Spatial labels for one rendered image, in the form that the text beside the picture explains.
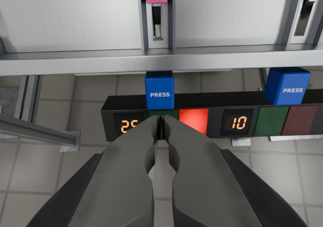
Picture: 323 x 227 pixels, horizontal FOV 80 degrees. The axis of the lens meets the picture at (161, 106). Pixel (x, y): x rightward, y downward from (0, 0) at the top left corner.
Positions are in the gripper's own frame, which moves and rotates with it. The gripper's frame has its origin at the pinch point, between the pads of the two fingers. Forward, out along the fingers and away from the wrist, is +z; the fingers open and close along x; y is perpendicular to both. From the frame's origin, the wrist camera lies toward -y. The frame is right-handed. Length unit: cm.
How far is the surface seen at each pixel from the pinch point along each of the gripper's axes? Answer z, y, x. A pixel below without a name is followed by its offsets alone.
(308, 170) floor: 47, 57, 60
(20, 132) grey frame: 32, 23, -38
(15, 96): 72, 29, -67
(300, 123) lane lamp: 5.8, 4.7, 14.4
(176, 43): 4.9, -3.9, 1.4
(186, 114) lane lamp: 5.8, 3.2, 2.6
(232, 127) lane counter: 5.8, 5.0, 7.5
